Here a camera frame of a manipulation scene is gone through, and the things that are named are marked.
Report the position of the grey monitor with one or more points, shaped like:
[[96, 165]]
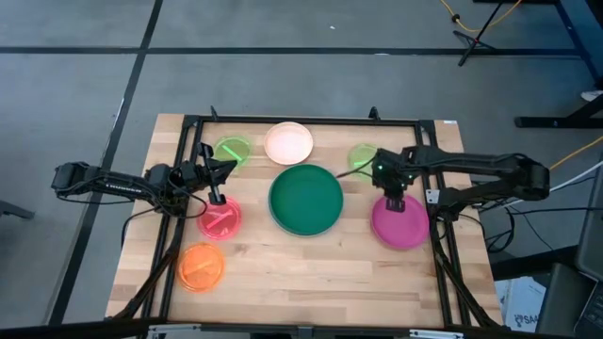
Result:
[[592, 226]]

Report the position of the translucent red-pink plate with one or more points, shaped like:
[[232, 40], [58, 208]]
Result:
[[219, 221]]

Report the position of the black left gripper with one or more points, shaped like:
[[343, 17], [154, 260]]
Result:
[[198, 173]]

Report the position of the large dark green plate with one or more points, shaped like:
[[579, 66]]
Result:
[[306, 199]]

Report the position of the dark furniture foot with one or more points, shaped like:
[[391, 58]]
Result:
[[16, 210]]

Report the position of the dark grey bin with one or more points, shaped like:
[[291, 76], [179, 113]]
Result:
[[563, 301]]

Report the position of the small black frame bracket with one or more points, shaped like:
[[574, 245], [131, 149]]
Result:
[[374, 113], [214, 113]]

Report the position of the magenta plastic plate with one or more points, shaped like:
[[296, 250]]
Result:
[[400, 228]]

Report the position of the black tripod stand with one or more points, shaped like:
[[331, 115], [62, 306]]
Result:
[[473, 43]]

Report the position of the white printed box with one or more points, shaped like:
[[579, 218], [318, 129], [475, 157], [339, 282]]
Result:
[[523, 301]]

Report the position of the small translucent green plate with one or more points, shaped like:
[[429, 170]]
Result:
[[233, 150], [360, 157]]

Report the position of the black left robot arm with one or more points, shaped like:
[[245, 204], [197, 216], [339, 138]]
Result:
[[118, 183]]

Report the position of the dark keyboard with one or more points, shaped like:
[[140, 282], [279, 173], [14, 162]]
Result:
[[592, 313]]

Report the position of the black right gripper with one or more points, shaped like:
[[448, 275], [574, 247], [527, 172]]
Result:
[[393, 172]]

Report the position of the white shoe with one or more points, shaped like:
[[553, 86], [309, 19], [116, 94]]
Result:
[[592, 95]]

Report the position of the silver metal bracket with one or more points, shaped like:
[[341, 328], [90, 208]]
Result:
[[435, 334], [174, 328]]

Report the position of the black metal table frame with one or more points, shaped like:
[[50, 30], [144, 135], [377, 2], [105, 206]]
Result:
[[301, 119]]

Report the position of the translucent orange plate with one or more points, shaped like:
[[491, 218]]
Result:
[[200, 267]]

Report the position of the dark blue desk frame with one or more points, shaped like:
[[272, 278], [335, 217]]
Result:
[[581, 42]]

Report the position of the pale pink plastic plate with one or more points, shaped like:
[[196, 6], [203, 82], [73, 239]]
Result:
[[288, 143]]

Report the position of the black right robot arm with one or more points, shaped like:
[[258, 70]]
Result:
[[471, 162]]

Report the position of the black crossbar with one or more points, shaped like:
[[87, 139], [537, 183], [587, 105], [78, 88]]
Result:
[[70, 326]]

